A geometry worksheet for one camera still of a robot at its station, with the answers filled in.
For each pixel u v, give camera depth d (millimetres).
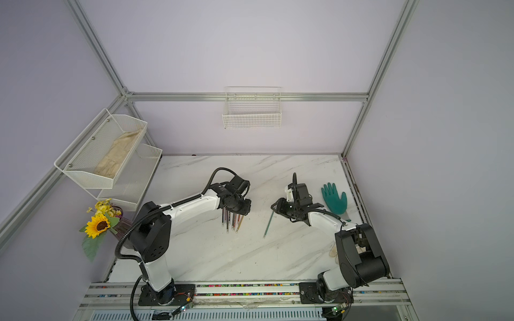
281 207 798
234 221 939
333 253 840
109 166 749
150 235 474
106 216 675
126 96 908
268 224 928
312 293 734
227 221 930
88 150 717
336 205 988
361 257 442
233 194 684
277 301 732
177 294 732
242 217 951
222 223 930
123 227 754
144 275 699
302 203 716
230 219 931
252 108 949
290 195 839
